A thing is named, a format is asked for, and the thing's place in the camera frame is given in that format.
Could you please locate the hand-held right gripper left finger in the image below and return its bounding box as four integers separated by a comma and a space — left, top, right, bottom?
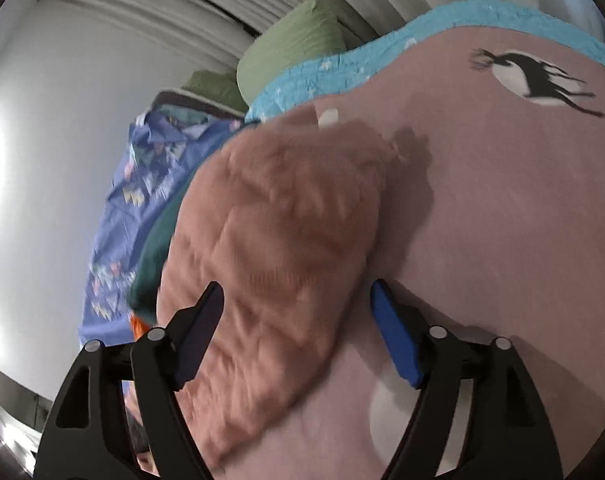
32, 281, 226, 480

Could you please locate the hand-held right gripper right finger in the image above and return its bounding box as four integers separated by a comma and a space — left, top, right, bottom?
371, 279, 565, 480

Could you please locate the pink fleece garment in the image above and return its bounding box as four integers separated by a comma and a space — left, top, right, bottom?
155, 107, 408, 476

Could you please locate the dark green garment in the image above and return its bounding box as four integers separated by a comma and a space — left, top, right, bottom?
130, 180, 193, 321

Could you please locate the blue tree print bedsheet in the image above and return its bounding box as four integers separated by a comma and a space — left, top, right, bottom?
77, 105, 243, 351

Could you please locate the pink dotted deer print blanket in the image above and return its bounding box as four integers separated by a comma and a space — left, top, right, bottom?
217, 25, 605, 480

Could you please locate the small green pillow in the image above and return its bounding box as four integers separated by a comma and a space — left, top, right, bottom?
180, 70, 248, 113

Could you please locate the light blue quilt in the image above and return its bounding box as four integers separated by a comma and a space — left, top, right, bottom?
245, 0, 605, 123

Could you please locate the large green pillow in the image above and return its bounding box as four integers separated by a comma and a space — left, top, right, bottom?
236, 0, 345, 103

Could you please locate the white pleated curtain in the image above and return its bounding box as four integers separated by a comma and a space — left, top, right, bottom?
25, 0, 433, 68

